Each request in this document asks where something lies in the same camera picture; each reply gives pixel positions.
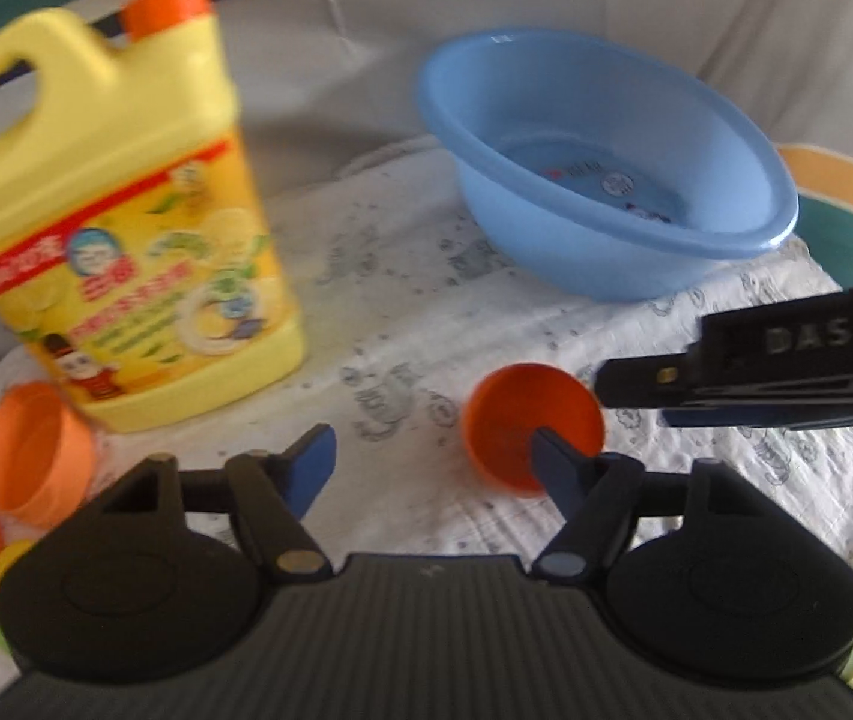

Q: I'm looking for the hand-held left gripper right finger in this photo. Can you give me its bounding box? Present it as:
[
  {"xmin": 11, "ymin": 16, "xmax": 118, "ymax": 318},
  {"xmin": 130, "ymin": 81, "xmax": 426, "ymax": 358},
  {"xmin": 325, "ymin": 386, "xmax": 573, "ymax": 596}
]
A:
[{"xmin": 529, "ymin": 427, "xmax": 795, "ymax": 583}]

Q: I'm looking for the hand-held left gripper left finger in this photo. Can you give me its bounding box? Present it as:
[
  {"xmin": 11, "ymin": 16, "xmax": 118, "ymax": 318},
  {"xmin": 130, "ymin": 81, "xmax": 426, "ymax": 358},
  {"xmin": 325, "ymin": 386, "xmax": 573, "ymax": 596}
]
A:
[{"xmin": 73, "ymin": 424, "xmax": 339, "ymax": 590}]

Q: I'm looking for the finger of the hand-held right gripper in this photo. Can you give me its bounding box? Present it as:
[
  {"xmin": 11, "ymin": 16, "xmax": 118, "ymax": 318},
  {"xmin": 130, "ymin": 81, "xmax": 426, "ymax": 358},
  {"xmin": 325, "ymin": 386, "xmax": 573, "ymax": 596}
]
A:
[
  {"xmin": 594, "ymin": 352, "xmax": 705, "ymax": 410},
  {"xmin": 659, "ymin": 393, "xmax": 853, "ymax": 431}
]

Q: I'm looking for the blue plastic basin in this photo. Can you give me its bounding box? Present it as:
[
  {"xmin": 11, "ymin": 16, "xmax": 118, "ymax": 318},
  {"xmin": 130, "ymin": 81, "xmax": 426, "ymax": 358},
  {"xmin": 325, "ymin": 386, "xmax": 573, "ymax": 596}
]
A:
[{"xmin": 417, "ymin": 30, "xmax": 801, "ymax": 303}]

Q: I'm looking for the white cat-print cloth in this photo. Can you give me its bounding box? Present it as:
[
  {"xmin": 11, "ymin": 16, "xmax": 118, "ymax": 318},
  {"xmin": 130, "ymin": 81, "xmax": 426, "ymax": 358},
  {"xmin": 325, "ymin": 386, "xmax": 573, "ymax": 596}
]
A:
[{"xmin": 0, "ymin": 131, "xmax": 853, "ymax": 713}]

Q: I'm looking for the light orange cup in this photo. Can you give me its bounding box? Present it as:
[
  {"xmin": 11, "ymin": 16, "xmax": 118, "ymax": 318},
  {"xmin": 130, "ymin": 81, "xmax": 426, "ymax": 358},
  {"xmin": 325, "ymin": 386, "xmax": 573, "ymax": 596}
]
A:
[{"xmin": 0, "ymin": 382, "xmax": 98, "ymax": 527}]

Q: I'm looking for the yellow detergent pump bottle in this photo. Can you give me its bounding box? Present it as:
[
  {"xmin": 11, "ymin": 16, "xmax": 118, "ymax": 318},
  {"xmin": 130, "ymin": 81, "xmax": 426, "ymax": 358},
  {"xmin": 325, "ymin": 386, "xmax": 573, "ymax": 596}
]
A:
[{"xmin": 0, "ymin": 0, "xmax": 308, "ymax": 434}]

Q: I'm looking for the grey and teal bed cover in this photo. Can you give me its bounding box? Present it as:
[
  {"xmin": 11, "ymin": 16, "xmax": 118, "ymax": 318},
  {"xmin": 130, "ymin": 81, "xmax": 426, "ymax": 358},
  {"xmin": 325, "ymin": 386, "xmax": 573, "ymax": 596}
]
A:
[{"xmin": 0, "ymin": 0, "xmax": 853, "ymax": 331}]

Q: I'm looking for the yellow toy ring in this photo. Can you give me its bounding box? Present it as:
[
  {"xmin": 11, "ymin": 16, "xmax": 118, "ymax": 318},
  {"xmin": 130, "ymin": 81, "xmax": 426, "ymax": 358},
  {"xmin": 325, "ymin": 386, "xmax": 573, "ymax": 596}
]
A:
[{"xmin": 0, "ymin": 539, "xmax": 35, "ymax": 594}]

